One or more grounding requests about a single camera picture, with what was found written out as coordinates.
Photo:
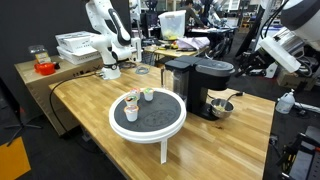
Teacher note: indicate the clear plastic storage bin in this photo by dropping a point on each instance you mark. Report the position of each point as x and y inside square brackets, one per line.
[172, 25]

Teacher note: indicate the white plastic jug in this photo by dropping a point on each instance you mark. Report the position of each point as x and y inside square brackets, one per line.
[285, 104]

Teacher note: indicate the clear water reservoir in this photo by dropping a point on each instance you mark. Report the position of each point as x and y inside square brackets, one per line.
[174, 83]

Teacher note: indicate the black metal stand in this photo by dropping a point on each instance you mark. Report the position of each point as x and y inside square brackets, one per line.
[300, 160]

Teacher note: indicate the black tripod legs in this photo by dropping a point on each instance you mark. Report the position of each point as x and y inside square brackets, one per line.
[21, 126]

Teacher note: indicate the red bowl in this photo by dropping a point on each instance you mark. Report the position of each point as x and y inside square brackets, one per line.
[45, 69]

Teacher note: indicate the round white side table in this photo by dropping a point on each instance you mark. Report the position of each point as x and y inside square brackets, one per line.
[156, 133]

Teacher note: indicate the black curtain backdrop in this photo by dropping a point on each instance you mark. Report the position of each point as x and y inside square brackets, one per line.
[33, 23]

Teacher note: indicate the grey coffee maker lid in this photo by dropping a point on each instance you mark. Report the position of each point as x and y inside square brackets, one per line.
[215, 68]

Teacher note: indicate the wooden background desk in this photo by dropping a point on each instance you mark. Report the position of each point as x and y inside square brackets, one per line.
[173, 52]

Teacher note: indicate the seated person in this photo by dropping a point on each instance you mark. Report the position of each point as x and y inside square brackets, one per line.
[190, 13]

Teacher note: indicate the orange floor mat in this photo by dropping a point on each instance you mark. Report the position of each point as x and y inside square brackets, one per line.
[13, 161]

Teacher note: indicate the large white grey robot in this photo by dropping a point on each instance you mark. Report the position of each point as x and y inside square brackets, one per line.
[283, 53]

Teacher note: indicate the small steel bowl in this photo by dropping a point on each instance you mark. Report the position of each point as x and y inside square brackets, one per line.
[227, 113]

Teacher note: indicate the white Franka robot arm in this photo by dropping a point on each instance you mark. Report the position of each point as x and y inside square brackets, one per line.
[110, 46]

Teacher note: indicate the black Keurig coffee maker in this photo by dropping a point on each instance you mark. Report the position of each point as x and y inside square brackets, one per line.
[198, 90]

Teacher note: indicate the brown cardboard box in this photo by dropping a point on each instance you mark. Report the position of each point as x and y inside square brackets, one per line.
[293, 81]

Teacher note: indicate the pile of light cloth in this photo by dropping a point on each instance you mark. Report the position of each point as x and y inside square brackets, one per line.
[193, 42]

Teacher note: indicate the clear glass jar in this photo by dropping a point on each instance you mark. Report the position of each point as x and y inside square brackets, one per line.
[38, 53]

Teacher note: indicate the yellow-top coffee pod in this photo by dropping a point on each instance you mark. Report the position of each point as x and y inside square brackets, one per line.
[220, 108]

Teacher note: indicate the cardboard box cabinet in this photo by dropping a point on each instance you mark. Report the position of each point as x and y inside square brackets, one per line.
[40, 93]

